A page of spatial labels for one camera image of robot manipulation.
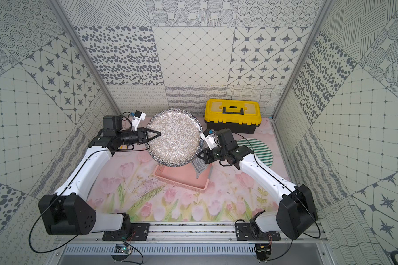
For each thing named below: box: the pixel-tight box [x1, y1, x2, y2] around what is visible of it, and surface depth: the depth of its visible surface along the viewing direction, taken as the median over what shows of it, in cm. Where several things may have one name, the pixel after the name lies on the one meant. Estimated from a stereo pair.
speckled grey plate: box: [145, 108, 204, 168], surface depth 76 cm
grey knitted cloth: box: [191, 155, 209, 179], surface depth 79 cm
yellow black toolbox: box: [203, 98, 263, 135], surface depth 103 cm
